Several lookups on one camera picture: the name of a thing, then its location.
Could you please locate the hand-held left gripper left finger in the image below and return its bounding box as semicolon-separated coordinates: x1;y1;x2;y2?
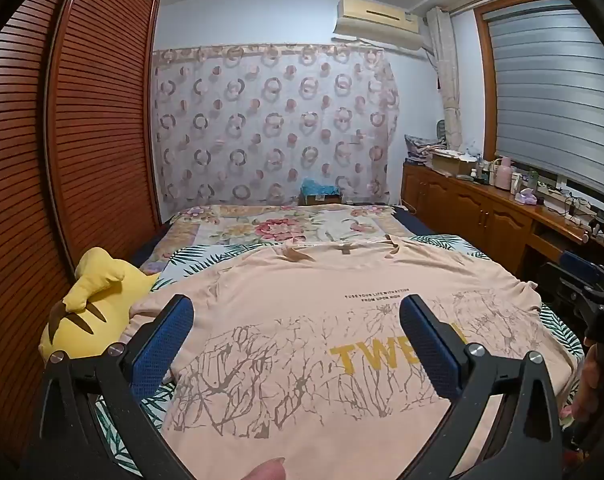
24;294;195;480

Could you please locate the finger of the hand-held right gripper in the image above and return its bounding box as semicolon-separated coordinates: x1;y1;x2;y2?
544;261;590;307
559;251;604;287

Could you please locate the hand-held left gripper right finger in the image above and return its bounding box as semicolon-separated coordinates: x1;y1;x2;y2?
399;294;565;480

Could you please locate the peach printed t-shirt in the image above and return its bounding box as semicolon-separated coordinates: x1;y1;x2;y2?
126;234;580;480

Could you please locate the person's right hand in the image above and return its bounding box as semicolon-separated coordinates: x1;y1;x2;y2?
572;345;604;427

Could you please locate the person's left hand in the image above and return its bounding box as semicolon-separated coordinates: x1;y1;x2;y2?
244;457;287;480

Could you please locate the yellow plush toy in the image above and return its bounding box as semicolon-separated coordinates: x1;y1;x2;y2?
39;247;160;363

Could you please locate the leaf print blanket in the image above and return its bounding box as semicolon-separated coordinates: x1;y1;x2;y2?
94;234;590;480

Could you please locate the pink thermos bottle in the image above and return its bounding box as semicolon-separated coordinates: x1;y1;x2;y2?
496;156;513;191

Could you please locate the wooden sideboard cabinet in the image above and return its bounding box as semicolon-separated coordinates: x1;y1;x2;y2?
401;160;604;281

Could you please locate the floral quilt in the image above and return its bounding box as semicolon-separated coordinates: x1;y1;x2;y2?
142;203;413;273

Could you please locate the cardboard box with blue cloth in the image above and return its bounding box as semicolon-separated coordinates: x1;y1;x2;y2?
300;178;343;206

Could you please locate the folded patterned cloth stack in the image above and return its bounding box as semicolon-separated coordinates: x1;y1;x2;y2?
404;134;445;163

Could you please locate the beige tied curtain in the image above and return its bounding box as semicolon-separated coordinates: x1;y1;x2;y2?
427;7;463;151

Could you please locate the wooden louvered wardrobe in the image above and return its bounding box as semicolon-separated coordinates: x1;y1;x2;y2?
0;0;163;466

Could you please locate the ring patterned wall curtain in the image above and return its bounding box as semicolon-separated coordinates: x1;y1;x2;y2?
152;44;400;207

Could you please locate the wall air conditioner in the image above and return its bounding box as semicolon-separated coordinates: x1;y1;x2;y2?
334;0;425;52

